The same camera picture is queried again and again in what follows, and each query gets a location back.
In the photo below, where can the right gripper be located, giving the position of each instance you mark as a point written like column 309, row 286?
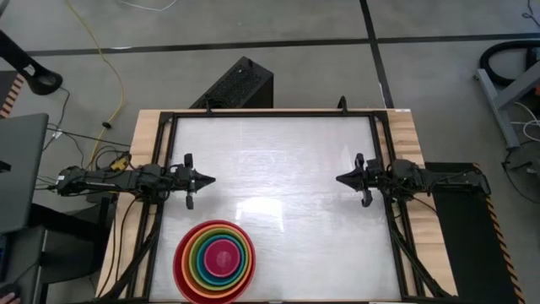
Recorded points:
column 369, row 177

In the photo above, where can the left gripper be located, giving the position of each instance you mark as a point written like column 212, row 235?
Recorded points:
column 189, row 179

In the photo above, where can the orange plastic bowl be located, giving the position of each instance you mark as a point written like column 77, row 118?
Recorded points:
column 184, row 260

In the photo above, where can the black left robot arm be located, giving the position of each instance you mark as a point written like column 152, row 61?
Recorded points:
column 105, row 181

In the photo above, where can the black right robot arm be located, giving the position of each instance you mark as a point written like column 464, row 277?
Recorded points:
column 443, row 179

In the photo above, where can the nested rainbow bowls stack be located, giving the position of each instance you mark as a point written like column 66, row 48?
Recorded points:
column 177, row 265

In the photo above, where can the teal plastic bowl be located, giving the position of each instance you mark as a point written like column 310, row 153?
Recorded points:
column 199, row 258

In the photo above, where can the green plastic bowl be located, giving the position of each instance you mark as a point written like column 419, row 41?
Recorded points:
column 193, row 258

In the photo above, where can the yellow plastic bowl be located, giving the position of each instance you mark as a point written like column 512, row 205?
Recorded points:
column 189, row 258

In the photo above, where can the magenta plastic bowl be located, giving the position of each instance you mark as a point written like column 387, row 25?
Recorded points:
column 222, row 258

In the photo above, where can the yellow black connector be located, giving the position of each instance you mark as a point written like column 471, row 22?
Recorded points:
column 121, row 162

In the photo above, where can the black computer tower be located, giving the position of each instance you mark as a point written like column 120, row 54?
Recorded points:
column 240, row 84

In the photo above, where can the black hazard-striped ramp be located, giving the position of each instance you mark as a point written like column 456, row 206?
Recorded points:
column 10, row 95
column 468, row 245

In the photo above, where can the grey metal stand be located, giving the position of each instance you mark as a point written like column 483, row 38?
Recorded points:
column 495, row 99

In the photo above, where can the round black base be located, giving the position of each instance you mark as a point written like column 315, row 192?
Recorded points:
column 523, row 173

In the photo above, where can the grey monitor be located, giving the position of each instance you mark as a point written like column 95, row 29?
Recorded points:
column 21, row 169

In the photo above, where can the black stand base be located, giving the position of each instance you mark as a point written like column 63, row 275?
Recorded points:
column 42, row 80

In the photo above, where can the person's hand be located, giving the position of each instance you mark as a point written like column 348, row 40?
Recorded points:
column 7, row 300

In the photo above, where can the black metal table frame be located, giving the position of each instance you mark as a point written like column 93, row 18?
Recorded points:
column 274, row 114

